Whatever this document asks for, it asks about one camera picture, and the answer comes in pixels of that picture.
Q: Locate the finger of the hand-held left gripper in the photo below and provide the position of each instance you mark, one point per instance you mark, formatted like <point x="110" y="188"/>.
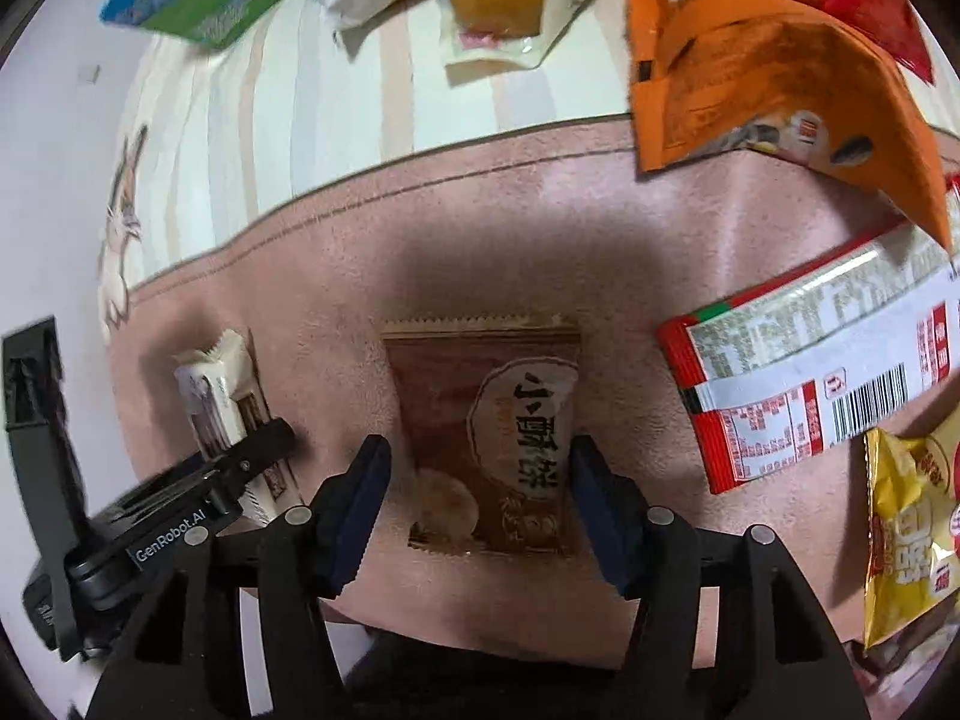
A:
<point x="45" y="450"/>
<point x="247" y="450"/>

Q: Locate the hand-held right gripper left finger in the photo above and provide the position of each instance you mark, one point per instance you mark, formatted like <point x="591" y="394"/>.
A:
<point x="356" y="510"/>

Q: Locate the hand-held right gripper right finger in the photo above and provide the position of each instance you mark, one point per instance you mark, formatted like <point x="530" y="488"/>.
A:
<point x="600" y="517"/>

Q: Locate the white snack bar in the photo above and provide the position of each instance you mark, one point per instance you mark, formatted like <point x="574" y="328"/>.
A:
<point x="217" y="390"/>

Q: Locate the brown snack packet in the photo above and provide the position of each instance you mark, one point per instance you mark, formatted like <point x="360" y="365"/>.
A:
<point x="465" y="405"/>

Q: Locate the striped pink cat mat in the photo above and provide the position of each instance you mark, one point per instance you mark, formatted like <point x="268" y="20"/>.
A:
<point x="337" y="277"/>

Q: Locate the red white snack packet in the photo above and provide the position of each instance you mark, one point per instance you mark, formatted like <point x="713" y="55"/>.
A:
<point x="787" y="360"/>

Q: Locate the yellow snack packet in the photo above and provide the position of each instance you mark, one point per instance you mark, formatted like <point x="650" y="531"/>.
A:
<point x="900" y="540"/>

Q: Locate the pink patterned cloth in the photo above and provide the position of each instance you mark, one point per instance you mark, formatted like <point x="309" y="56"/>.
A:
<point x="892" y="671"/>

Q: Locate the orange snack packet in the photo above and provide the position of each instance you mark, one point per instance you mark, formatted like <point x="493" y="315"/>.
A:
<point x="750" y="75"/>

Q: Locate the red orange snack bag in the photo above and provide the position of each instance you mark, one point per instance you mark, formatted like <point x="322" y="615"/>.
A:
<point x="862" y="7"/>

